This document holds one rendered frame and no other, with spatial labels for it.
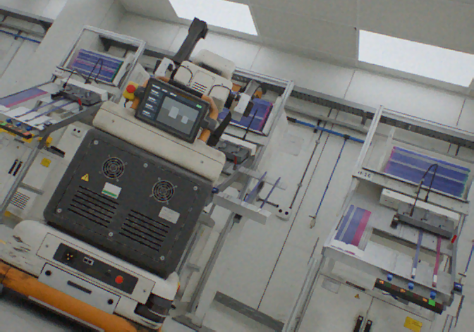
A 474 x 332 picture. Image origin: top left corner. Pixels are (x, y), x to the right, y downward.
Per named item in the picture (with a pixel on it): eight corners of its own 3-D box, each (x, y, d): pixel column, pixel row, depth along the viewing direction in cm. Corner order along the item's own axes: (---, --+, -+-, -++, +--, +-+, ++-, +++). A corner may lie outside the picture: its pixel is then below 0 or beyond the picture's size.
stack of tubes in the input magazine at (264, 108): (259, 131, 319) (272, 101, 325) (201, 112, 336) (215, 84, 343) (262, 137, 330) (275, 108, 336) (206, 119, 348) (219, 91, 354)
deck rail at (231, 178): (206, 206, 264) (207, 199, 261) (203, 206, 265) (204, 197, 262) (254, 162, 322) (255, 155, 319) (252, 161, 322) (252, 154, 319)
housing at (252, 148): (249, 165, 319) (252, 148, 313) (194, 145, 336) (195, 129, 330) (254, 161, 326) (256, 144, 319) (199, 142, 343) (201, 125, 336)
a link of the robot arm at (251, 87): (250, 73, 266) (264, 83, 267) (238, 90, 272) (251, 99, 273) (237, 93, 226) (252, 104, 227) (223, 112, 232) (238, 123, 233)
